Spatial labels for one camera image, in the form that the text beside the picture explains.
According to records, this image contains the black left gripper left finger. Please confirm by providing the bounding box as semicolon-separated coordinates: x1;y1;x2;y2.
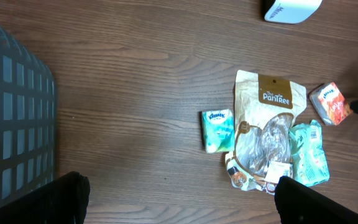
0;172;90;224

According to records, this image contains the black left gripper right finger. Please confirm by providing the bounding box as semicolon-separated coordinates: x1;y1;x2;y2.
274;176;358;224

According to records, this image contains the orange packet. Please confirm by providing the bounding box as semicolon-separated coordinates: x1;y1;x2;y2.
310;82;353;126

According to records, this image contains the teal snack packet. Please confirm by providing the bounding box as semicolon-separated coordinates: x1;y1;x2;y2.
289;120;330;187

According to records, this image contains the brown beige snack pouch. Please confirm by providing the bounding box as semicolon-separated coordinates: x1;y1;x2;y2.
225;70;307;194

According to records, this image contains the small teal tissue pack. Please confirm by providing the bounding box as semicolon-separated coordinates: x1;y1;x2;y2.
201;109;235;154

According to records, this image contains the grey plastic mesh basket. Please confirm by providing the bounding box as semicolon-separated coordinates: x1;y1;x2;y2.
0;26;57;208

